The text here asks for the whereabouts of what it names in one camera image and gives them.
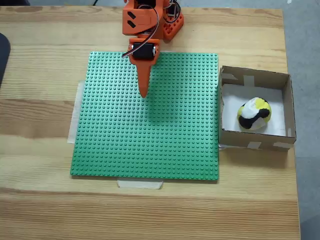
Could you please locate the black rounded object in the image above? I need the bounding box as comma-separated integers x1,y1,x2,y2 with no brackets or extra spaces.
0,32,12,89

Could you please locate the white black yellow soft ball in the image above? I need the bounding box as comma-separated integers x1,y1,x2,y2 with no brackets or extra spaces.
236,97,272,130

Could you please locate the open cardboard box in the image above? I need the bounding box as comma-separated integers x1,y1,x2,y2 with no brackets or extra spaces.
218,65,297,152

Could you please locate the white paper sheet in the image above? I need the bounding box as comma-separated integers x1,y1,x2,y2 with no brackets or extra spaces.
221,83,287,137

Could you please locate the green studded baseplate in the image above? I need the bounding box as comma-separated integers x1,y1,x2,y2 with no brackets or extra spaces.
69,51,221,181

